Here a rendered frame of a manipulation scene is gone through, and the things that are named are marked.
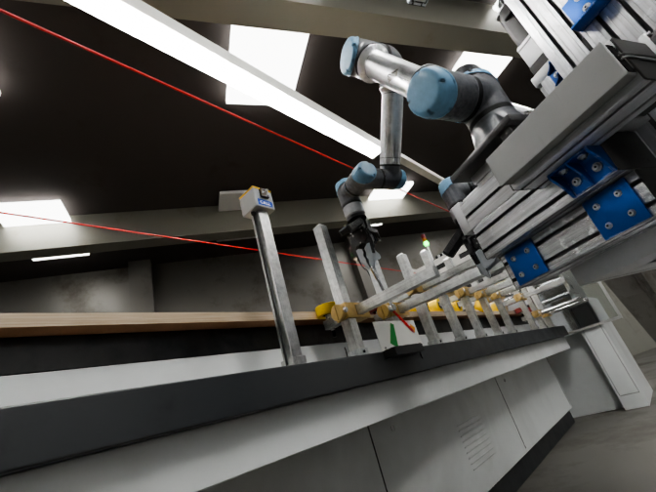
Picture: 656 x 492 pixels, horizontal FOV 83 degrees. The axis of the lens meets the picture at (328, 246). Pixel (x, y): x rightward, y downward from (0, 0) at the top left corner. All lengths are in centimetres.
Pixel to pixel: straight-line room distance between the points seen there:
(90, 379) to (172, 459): 29
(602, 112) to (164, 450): 90
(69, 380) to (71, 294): 541
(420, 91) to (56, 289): 593
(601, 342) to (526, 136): 305
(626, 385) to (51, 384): 357
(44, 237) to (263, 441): 440
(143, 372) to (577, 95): 101
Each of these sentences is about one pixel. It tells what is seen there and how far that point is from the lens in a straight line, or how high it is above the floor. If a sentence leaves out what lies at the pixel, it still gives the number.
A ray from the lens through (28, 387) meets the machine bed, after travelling 94.
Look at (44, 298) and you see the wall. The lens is 642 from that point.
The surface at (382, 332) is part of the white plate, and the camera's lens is 124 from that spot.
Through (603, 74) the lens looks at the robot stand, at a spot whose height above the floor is 90.
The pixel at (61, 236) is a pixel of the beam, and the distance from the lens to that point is 500.
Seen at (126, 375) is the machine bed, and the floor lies 77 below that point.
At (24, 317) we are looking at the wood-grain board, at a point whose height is 89.
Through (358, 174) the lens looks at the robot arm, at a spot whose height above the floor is 126.
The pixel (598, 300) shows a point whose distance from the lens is 370.
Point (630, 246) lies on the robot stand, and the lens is 98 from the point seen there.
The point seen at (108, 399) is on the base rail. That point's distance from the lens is 70.
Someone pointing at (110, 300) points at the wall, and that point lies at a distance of 619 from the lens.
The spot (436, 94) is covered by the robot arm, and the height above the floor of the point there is 117.
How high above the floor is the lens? 57
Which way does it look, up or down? 24 degrees up
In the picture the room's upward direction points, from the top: 17 degrees counter-clockwise
